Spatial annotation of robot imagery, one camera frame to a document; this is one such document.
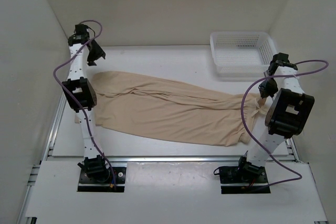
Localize white plastic basket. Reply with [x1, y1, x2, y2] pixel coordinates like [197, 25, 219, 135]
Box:
[210, 31, 277, 78]

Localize aluminium rail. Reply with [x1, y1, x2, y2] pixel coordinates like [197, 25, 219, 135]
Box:
[18, 95, 310, 224]

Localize beige trousers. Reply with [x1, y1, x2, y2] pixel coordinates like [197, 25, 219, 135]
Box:
[91, 71, 268, 146]

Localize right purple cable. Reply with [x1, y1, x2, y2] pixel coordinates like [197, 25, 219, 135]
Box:
[240, 60, 330, 186]

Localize purple cable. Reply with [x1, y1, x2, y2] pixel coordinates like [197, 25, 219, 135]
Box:
[52, 19, 118, 192]
[240, 60, 330, 186]

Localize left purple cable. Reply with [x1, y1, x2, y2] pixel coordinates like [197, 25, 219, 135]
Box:
[52, 19, 118, 192]

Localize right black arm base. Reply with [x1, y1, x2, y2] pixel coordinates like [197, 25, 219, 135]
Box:
[213, 166, 271, 195]

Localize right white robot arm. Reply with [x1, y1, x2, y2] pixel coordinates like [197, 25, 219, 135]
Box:
[236, 52, 315, 182]

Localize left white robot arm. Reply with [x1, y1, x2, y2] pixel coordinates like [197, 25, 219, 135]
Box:
[62, 23, 110, 183]

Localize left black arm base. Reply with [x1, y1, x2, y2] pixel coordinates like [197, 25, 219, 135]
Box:
[77, 166, 127, 193]

